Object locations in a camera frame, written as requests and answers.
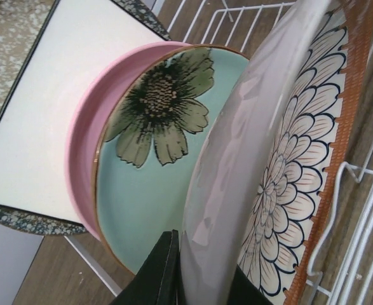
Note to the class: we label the teal plate with flower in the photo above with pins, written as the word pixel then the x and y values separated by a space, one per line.
pixel 150 143

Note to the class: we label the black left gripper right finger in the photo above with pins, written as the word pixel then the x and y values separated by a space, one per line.
pixel 244 292

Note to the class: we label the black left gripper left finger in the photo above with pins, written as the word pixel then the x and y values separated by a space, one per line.
pixel 156 281

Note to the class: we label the floral plate with orange rim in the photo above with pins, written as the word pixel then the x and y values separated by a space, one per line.
pixel 262 188

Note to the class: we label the pink round plate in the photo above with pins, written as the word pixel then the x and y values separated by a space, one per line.
pixel 89 119

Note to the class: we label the dark speckled round plate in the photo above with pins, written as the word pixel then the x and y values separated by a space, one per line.
pixel 21 95

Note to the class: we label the white wire dish rack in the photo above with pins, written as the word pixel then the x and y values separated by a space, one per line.
pixel 209 175

